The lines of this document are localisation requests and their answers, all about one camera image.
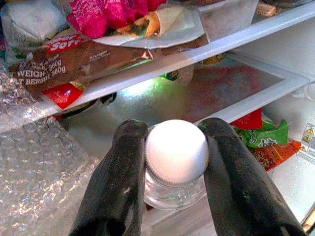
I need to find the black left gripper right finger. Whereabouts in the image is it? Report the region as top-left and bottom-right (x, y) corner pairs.
(197, 117), (307, 236)

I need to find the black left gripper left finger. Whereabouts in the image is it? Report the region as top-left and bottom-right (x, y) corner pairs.
(69, 119), (150, 236)

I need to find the clear bottle with white cap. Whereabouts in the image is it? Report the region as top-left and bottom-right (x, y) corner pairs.
(144, 119), (210, 210)

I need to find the glass white-framed fridge shelf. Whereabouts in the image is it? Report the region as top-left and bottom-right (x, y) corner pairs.
(59, 53), (315, 128)

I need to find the white fridge shelf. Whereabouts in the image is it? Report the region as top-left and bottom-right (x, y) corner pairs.
(0, 1), (315, 135)

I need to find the orange snack packet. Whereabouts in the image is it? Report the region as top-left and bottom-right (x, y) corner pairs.
(250, 140), (303, 172)

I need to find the green snack packet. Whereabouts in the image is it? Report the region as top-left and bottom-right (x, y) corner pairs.
(232, 119), (290, 149)

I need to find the red snack packet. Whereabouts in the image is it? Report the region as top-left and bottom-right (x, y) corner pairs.
(230, 108), (264, 130)

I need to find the white warning sticker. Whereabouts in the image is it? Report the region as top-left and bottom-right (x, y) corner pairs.
(296, 122), (315, 165)

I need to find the clear bubble wrap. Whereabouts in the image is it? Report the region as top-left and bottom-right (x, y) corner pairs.
(0, 59), (101, 236)

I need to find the small green packaged item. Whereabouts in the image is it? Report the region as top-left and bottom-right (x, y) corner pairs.
(163, 70), (180, 81)

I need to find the brown bread packet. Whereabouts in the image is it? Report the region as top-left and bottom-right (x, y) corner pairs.
(9, 34), (155, 110)

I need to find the yellow packaged item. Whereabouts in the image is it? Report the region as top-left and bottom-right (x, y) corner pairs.
(200, 54), (226, 66)

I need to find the white plate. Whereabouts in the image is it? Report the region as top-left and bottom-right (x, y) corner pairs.
(93, 6), (206, 50)

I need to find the clear plastic container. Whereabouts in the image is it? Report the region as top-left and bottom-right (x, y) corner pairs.
(196, 0), (260, 43)

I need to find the magenta plastic bag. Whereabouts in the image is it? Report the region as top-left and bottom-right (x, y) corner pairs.
(66, 0), (168, 39)

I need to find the tan wrapped food roll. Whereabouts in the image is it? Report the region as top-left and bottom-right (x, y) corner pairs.
(117, 6), (190, 39)

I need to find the small gold wrapped candy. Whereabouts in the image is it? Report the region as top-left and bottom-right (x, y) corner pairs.
(255, 1), (280, 16)

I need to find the white plastic bag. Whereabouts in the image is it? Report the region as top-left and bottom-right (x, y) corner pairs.
(0, 0), (68, 64)

